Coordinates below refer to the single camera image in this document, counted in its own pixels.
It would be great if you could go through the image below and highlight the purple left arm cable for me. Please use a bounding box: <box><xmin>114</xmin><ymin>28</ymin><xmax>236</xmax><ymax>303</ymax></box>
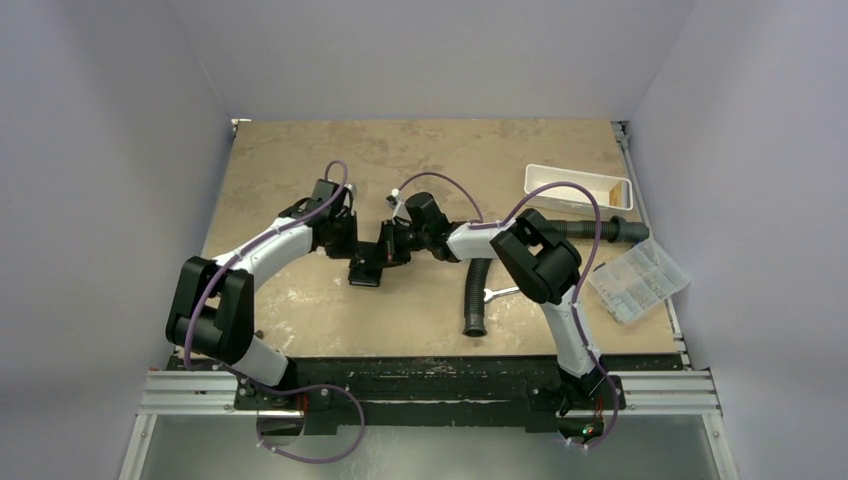
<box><xmin>182</xmin><ymin>160</ymin><xmax>367</xmax><ymax>465</ymax></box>

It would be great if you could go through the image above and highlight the silver open-end wrench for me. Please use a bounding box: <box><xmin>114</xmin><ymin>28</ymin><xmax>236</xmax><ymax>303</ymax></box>
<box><xmin>483</xmin><ymin>286</ymin><xmax>520</xmax><ymax>304</ymax></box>

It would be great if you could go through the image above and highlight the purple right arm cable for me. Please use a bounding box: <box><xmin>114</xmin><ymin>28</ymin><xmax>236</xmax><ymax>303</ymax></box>
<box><xmin>390</xmin><ymin>172</ymin><xmax>624</xmax><ymax>452</ymax></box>

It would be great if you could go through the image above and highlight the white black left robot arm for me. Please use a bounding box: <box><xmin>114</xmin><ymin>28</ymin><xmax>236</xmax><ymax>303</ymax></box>
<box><xmin>165</xmin><ymin>179</ymin><xmax>357</xmax><ymax>409</ymax></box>

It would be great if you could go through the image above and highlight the white plastic tray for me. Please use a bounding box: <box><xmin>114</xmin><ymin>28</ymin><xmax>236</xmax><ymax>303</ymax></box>
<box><xmin>524</xmin><ymin>164</ymin><xmax>635</xmax><ymax>218</ymax></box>

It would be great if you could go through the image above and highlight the grey corrugated hose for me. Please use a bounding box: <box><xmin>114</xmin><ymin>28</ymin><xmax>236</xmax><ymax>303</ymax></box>
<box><xmin>462</xmin><ymin>215</ymin><xmax>652</xmax><ymax>339</ymax></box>

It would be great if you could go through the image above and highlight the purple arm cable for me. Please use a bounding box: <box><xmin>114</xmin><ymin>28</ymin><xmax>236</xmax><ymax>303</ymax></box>
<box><xmin>182</xmin><ymin>160</ymin><xmax>367</xmax><ymax>465</ymax></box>
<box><xmin>390</xmin><ymin>172</ymin><xmax>624</xmax><ymax>452</ymax></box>

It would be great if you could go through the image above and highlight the clear plastic organizer box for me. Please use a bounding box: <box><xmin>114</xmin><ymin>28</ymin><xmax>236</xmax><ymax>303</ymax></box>
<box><xmin>588</xmin><ymin>238</ymin><xmax>691</xmax><ymax>325</ymax></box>

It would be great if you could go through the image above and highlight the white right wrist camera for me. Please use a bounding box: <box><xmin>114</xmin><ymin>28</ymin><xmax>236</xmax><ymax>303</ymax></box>
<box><xmin>386</xmin><ymin>188</ymin><xmax>411</xmax><ymax>222</ymax></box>

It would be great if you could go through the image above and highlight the black aluminium base frame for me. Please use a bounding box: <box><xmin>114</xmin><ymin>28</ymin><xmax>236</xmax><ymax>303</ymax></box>
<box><xmin>139</xmin><ymin>356</ymin><xmax>721</xmax><ymax>438</ymax></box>

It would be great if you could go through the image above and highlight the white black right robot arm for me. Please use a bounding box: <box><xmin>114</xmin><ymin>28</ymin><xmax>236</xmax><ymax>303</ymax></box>
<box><xmin>348</xmin><ymin>192</ymin><xmax>609</xmax><ymax>407</ymax></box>

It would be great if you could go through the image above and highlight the black leather card holder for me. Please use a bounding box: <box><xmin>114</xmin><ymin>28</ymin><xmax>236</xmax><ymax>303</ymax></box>
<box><xmin>347</xmin><ymin>241</ymin><xmax>393</xmax><ymax>288</ymax></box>

